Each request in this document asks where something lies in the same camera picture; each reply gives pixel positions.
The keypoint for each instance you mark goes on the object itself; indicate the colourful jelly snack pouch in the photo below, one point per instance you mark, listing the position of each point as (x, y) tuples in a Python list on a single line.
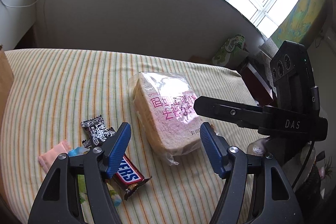
[(116, 199)]

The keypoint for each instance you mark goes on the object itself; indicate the bagged sliced bread loaf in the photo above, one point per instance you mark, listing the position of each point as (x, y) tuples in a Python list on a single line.
[(164, 104)]

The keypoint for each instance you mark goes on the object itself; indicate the green printed bag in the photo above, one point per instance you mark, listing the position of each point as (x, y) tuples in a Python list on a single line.
[(232, 53)]

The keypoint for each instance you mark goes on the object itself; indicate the Snickers bar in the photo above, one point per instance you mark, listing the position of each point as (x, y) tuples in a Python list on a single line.
[(129, 178)]

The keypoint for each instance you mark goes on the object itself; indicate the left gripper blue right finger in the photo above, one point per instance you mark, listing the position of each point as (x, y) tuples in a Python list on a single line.
[(273, 200)]

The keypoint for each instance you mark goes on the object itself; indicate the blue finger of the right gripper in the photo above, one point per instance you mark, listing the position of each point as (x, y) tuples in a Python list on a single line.
[(240, 114)]

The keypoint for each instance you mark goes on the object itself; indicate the black white wrapper snack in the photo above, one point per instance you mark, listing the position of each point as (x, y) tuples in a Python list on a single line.
[(97, 131)]

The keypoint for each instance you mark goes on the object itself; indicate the pink snack packet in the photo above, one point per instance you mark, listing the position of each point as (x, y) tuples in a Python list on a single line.
[(47, 159)]

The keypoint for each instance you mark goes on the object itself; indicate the striped tablecloth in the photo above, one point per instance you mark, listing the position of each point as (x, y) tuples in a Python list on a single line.
[(55, 90)]

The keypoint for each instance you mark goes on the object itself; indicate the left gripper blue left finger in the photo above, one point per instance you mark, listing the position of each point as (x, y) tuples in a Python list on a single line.
[(58, 199)]

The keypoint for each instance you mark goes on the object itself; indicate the brown cardboard box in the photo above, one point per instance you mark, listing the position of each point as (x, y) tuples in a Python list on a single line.
[(6, 81)]

